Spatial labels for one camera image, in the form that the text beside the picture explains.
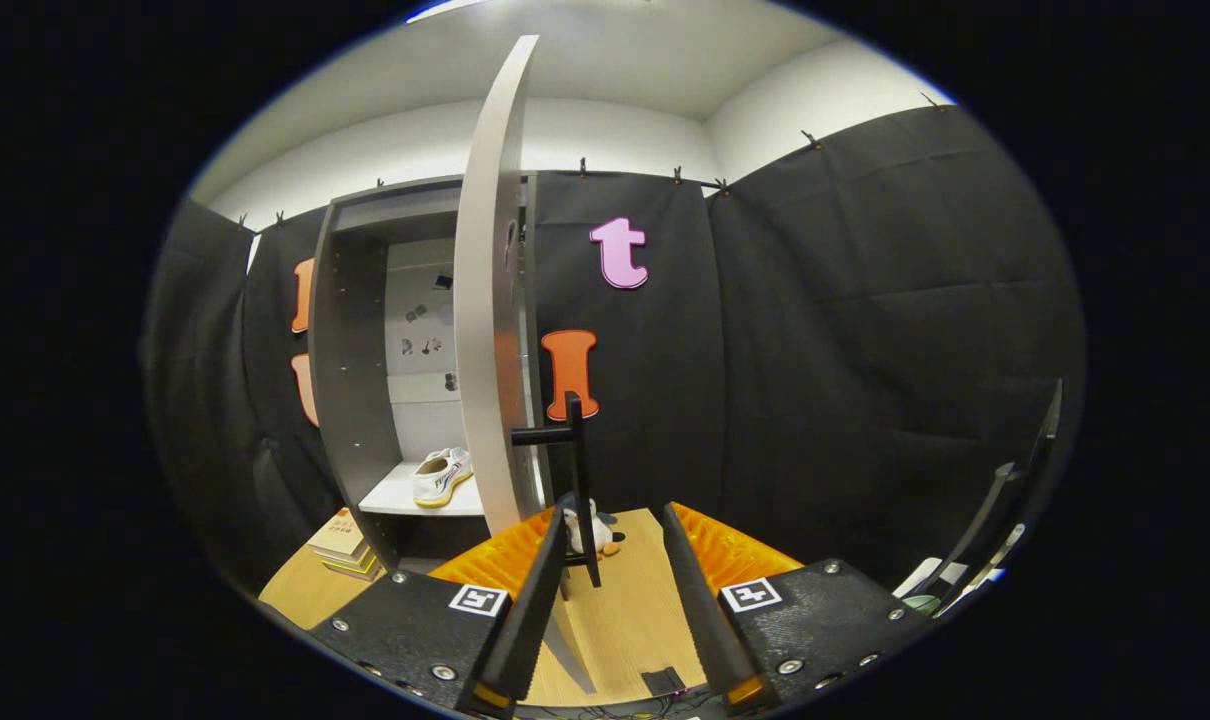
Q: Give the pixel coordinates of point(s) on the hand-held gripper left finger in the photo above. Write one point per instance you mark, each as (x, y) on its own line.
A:
(535, 610)

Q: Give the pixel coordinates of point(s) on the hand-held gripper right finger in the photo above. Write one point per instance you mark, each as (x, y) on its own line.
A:
(700, 600)

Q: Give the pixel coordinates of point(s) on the white shoe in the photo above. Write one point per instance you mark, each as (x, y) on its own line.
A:
(440, 480)

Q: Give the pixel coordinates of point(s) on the beige shoe cabinet door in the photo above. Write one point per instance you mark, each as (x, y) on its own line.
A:
(480, 350)

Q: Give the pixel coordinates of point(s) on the grey shoe cabinet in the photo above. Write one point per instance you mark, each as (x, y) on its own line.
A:
(350, 380)

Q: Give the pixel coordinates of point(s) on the plush penguin toy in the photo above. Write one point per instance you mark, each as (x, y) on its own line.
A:
(570, 528)

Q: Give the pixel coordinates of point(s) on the small black box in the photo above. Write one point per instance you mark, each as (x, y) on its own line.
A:
(663, 682)

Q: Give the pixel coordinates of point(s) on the stack of books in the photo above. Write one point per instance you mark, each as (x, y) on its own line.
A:
(340, 540)

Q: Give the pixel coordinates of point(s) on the white paper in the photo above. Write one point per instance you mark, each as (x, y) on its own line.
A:
(920, 577)

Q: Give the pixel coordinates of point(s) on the green round object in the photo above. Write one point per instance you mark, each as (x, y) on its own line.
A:
(922, 604)

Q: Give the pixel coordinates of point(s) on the black backdrop cloth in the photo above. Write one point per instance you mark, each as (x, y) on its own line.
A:
(845, 350)

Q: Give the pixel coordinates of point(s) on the black stand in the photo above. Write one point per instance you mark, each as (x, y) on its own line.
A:
(1003, 472)

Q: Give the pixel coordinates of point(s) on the wide ceiling light panel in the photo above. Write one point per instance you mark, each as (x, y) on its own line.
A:
(445, 8)

